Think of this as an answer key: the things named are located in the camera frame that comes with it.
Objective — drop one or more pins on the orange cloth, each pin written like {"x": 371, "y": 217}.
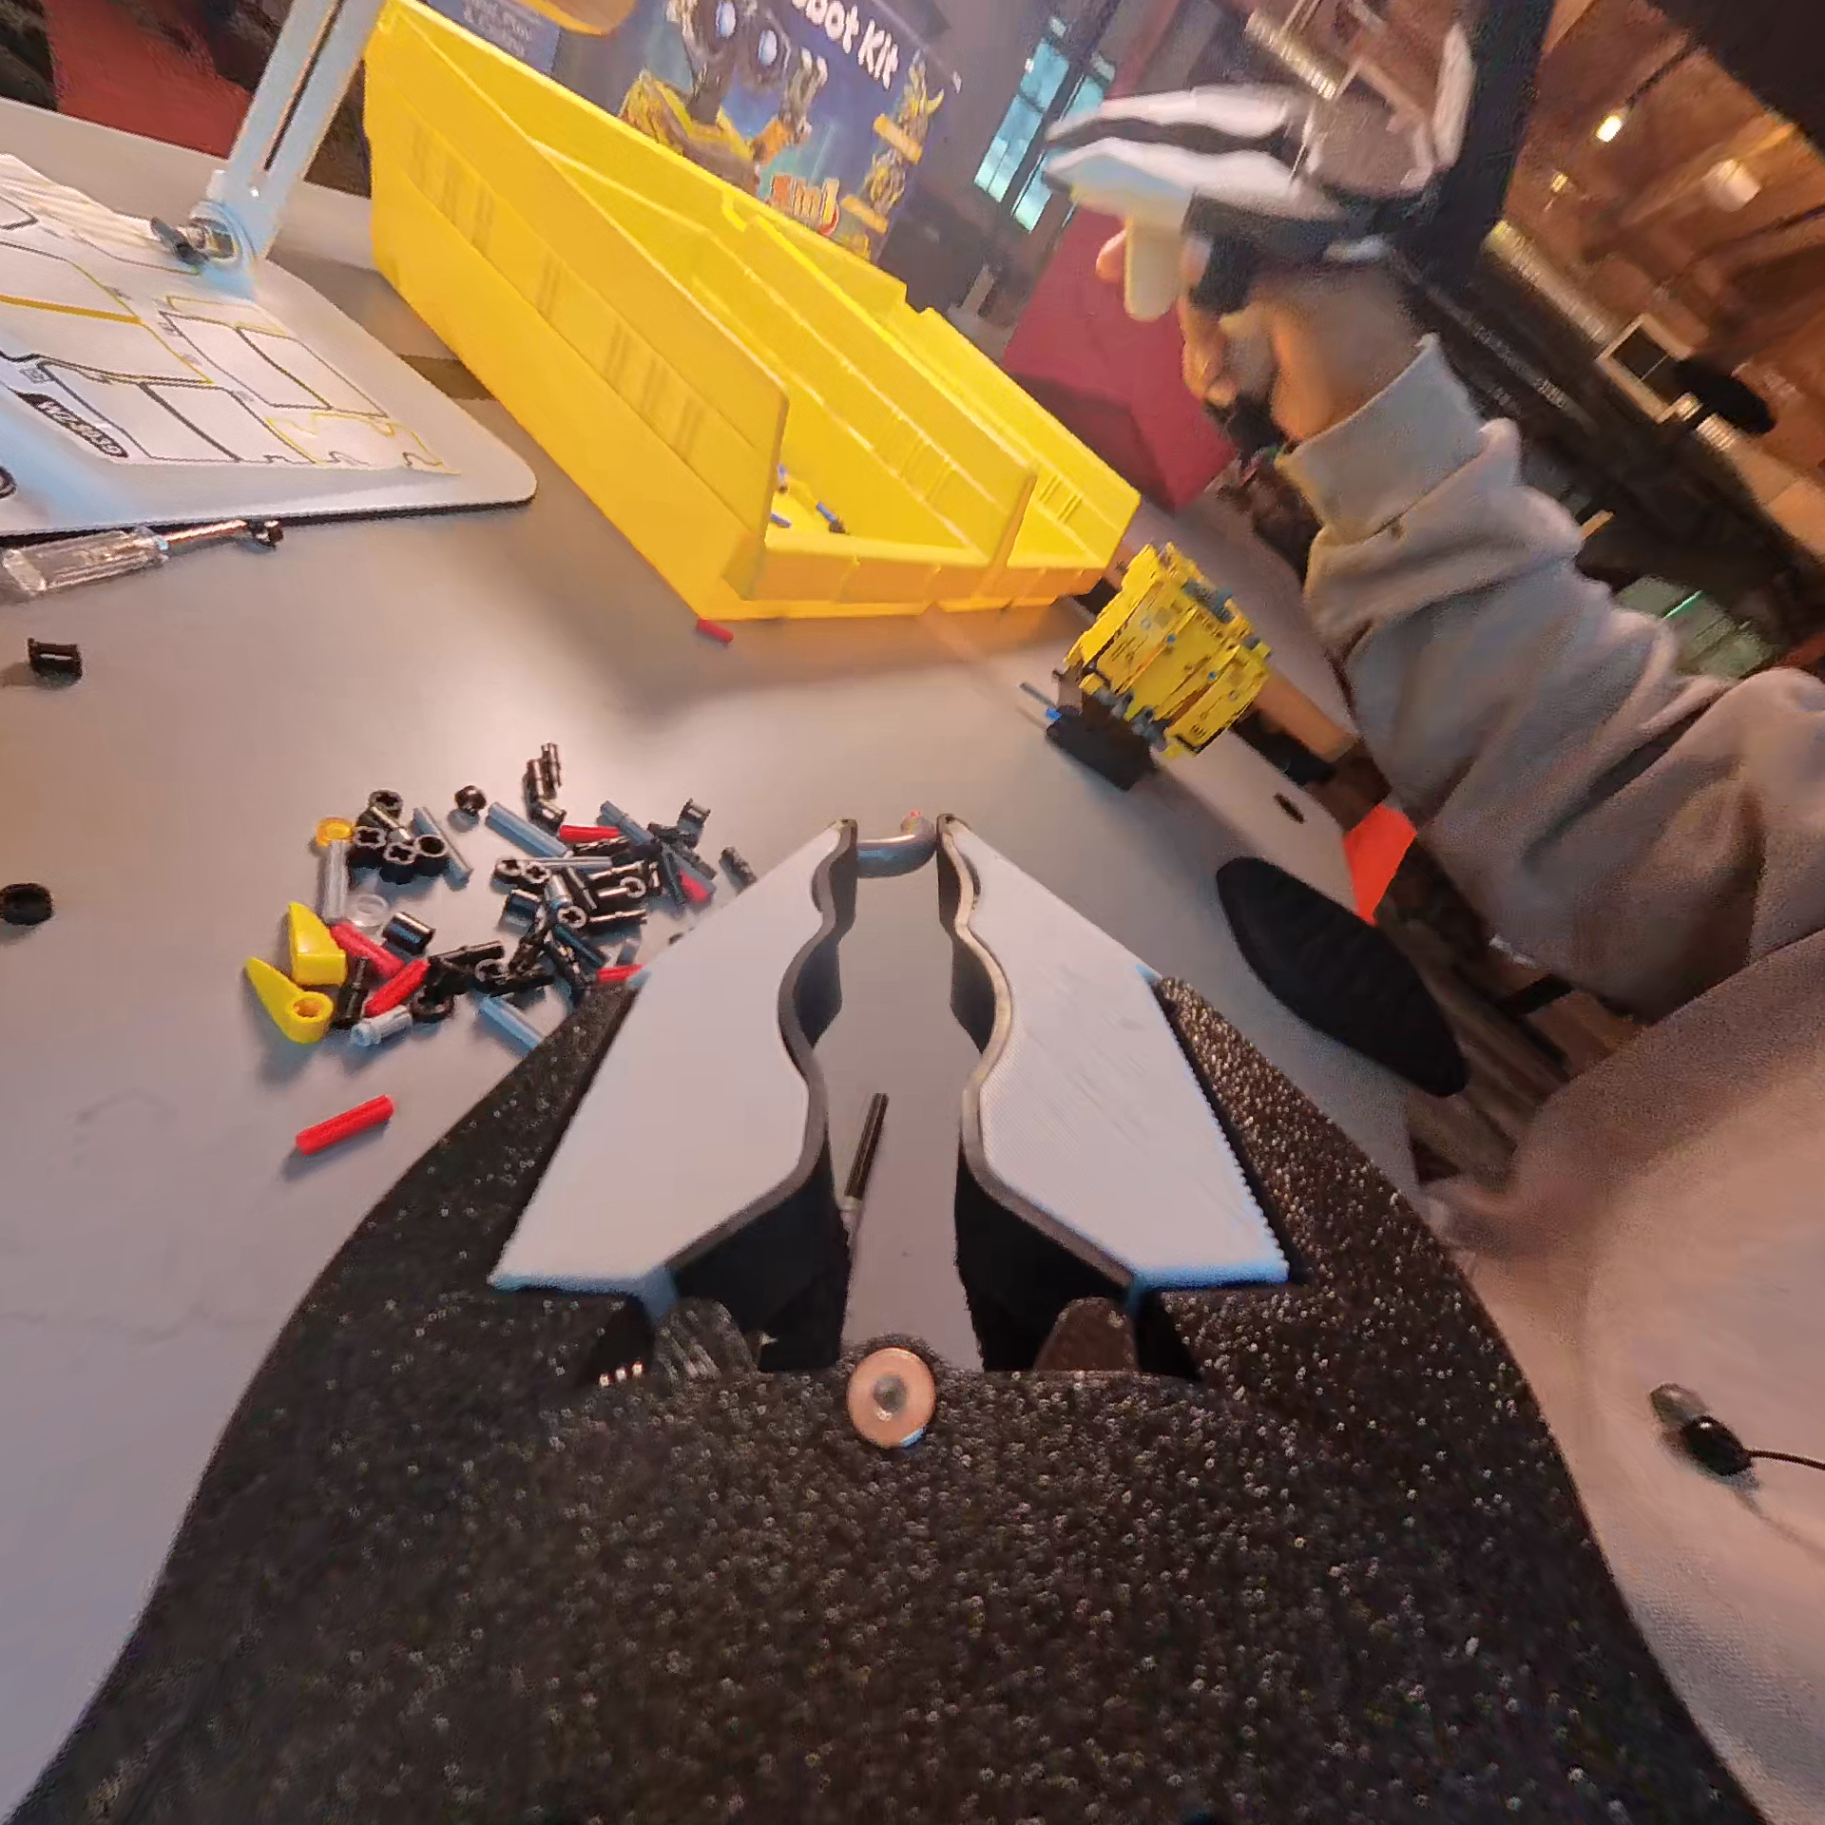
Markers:
{"x": 1379, "y": 864}

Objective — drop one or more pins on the printed toy packaging box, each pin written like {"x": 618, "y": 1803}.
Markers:
{"x": 770, "y": 114}

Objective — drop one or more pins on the grey desk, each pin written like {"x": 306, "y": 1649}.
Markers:
{"x": 214, "y": 1253}

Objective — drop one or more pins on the red bag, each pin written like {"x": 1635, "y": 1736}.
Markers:
{"x": 1125, "y": 384}

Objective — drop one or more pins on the red axle pin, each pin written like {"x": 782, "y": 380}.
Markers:
{"x": 342, "y": 1123}

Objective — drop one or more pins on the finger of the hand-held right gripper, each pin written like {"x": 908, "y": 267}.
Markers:
{"x": 1253, "y": 179}
{"x": 1198, "y": 114}

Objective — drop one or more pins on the black connector piece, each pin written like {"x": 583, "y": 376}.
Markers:
{"x": 54, "y": 660}

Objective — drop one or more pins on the pile of black red pins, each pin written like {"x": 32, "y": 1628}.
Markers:
{"x": 569, "y": 898}

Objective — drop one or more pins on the yellow storage bin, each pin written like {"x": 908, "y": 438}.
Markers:
{"x": 569, "y": 356}
{"x": 1070, "y": 499}

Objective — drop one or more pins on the black chair armrest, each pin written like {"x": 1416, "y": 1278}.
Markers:
{"x": 1340, "y": 970}

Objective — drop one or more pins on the dark grey elbow connector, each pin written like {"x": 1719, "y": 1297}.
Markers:
{"x": 895, "y": 843}

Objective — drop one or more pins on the black round connector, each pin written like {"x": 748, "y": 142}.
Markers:
{"x": 27, "y": 905}

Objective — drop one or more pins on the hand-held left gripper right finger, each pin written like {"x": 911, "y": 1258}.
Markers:
{"x": 1112, "y": 1125}

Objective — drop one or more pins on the white lamp base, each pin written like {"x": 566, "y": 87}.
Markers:
{"x": 469, "y": 478}

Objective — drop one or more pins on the clear rod orange tip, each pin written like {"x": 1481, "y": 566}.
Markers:
{"x": 332, "y": 857}

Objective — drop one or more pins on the scattered blue grey brick pins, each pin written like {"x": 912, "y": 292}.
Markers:
{"x": 806, "y": 499}

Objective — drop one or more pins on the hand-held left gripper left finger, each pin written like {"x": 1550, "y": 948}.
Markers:
{"x": 670, "y": 1125}

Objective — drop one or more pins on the person's right hand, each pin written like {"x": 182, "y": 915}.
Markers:
{"x": 1282, "y": 364}

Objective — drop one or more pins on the person's right forearm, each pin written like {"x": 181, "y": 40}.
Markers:
{"x": 1540, "y": 742}

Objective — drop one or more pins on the yellow building brick model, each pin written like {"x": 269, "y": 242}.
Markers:
{"x": 1163, "y": 656}

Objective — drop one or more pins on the black axle with silver sleeve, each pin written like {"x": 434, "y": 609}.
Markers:
{"x": 862, "y": 1155}

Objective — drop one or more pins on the white sticker sheet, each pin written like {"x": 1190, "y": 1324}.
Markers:
{"x": 214, "y": 384}

